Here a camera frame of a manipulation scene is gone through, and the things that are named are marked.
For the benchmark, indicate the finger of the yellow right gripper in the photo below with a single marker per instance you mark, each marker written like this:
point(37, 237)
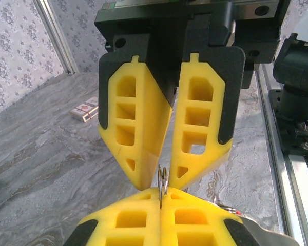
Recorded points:
point(149, 123)
point(218, 97)

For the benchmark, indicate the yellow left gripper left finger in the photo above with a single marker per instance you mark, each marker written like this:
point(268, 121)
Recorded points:
point(133, 230)

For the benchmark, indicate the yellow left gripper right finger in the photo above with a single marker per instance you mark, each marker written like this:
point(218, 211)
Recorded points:
point(195, 230)

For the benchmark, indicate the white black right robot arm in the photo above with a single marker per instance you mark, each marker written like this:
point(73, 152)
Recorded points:
point(296, 77)

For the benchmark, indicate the playing card box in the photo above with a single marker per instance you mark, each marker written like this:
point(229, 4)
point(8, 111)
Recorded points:
point(84, 110)

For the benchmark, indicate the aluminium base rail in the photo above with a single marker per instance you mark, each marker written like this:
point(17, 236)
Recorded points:
point(297, 184)

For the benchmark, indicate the aluminium frame post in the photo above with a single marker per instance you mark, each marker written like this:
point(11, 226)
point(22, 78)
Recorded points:
point(56, 36)

